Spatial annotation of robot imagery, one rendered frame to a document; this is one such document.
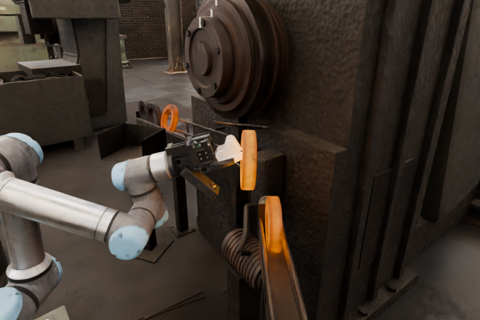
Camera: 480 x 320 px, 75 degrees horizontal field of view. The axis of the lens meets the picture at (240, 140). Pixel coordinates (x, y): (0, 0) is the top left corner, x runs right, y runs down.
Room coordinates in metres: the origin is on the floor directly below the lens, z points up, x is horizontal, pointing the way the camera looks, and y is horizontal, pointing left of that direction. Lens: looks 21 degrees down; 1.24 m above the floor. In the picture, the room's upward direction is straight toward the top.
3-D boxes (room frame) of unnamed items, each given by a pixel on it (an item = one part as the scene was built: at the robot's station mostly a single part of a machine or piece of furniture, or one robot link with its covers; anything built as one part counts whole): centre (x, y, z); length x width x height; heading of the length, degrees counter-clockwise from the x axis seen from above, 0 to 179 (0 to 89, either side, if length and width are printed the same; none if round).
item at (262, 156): (1.03, -0.10, 0.68); 0.11 x 0.08 x 0.24; 125
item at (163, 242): (1.49, 0.55, 0.36); 0.26 x 0.20 x 0.72; 70
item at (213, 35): (1.16, 0.12, 1.11); 0.28 x 0.06 x 0.28; 35
